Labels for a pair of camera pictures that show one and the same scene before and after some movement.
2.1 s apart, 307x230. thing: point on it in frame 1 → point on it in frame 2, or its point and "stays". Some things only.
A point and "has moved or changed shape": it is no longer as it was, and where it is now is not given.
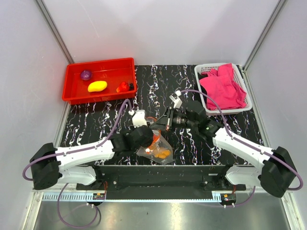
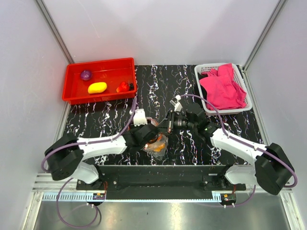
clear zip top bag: [159, 151] has moved or changed shape
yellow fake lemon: [97, 86] stays
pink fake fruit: [86, 75] stays
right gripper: [166, 122] stays
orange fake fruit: [163, 154] → [158, 148]
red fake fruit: [123, 87] stays
